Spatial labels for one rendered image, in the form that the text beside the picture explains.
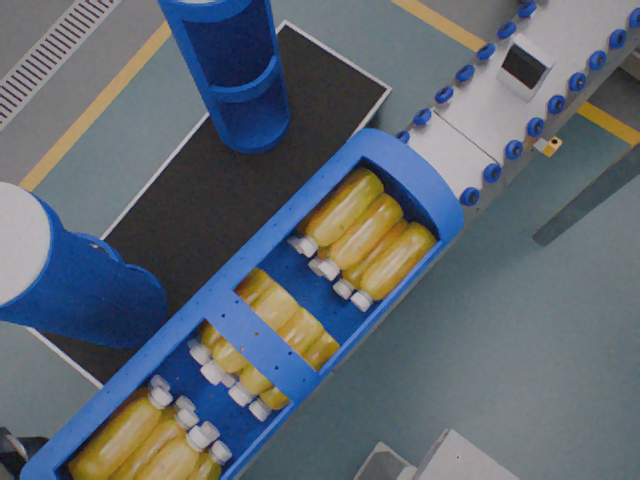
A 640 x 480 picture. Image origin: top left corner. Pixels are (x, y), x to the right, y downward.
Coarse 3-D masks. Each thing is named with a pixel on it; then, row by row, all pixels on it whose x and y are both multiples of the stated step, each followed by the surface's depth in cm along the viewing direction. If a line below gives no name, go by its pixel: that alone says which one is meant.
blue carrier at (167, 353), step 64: (320, 192) 111; (448, 192) 110; (256, 256) 108; (192, 320) 106; (256, 320) 103; (320, 320) 129; (128, 384) 103; (192, 384) 126; (64, 448) 101; (256, 448) 108
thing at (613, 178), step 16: (624, 160) 157; (608, 176) 167; (624, 176) 162; (592, 192) 178; (608, 192) 173; (576, 208) 191; (592, 208) 185; (544, 224) 221; (560, 224) 207; (544, 240) 225
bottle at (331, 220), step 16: (352, 176) 120; (368, 176) 118; (336, 192) 119; (352, 192) 118; (368, 192) 118; (320, 208) 119; (336, 208) 117; (352, 208) 118; (368, 208) 121; (320, 224) 117; (336, 224) 117; (352, 224) 120; (320, 240) 117
